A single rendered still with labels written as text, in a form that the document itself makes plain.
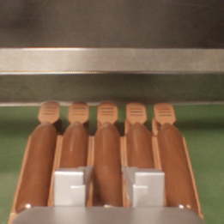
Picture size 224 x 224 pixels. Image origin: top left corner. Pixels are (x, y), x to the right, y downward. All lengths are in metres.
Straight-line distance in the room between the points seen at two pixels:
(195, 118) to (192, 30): 0.12
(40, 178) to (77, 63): 0.12
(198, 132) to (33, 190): 0.15
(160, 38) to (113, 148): 0.19
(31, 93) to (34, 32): 0.09
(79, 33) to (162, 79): 0.12
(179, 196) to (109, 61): 0.13
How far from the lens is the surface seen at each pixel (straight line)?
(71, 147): 0.18
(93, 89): 0.27
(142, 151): 0.18
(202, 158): 0.25
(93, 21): 0.33
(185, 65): 0.27
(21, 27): 0.34
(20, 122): 0.27
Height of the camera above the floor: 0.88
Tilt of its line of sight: 45 degrees down
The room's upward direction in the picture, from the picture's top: 6 degrees clockwise
